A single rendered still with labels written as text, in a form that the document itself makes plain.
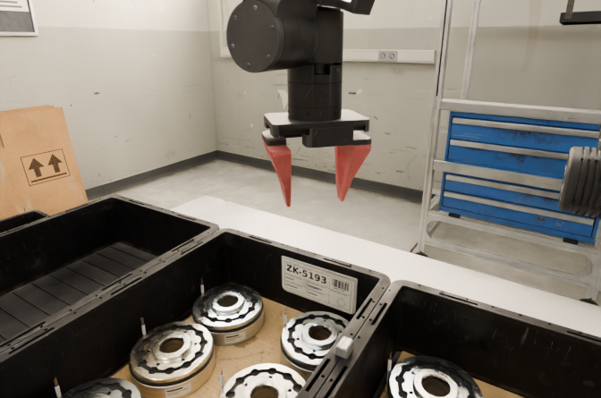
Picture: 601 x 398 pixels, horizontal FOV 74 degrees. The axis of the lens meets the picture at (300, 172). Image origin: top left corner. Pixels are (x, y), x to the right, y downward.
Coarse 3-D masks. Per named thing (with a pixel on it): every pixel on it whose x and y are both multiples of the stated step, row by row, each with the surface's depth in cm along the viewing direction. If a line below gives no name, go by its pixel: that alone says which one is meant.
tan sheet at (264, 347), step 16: (272, 304) 64; (272, 320) 60; (288, 320) 60; (256, 336) 57; (272, 336) 57; (224, 352) 54; (240, 352) 54; (256, 352) 54; (272, 352) 54; (128, 368) 52; (224, 368) 52; (240, 368) 52; (208, 384) 49; (224, 384) 49
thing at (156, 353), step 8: (160, 336) 52; (168, 336) 52; (176, 336) 52; (184, 336) 52; (160, 344) 51; (184, 344) 50; (152, 352) 49; (160, 352) 49; (176, 352) 49; (184, 352) 49; (160, 360) 49; (168, 360) 48
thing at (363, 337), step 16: (400, 288) 51; (416, 288) 51; (432, 288) 51; (384, 304) 48; (464, 304) 48; (480, 304) 48; (368, 320) 45; (512, 320) 46; (528, 320) 45; (544, 320) 45; (368, 336) 43; (560, 336) 44; (576, 336) 43; (592, 336) 43; (352, 352) 41; (336, 368) 39; (352, 368) 39; (336, 384) 39
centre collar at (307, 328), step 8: (320, 320) 55; (304, 328) 53; (312, 328) 54; (320, 328) 54; (328, 328) 53; (304, 336) 52; (336, 336) 52; (312, 344) 51; (320, 344) 50; (328, 344) 51
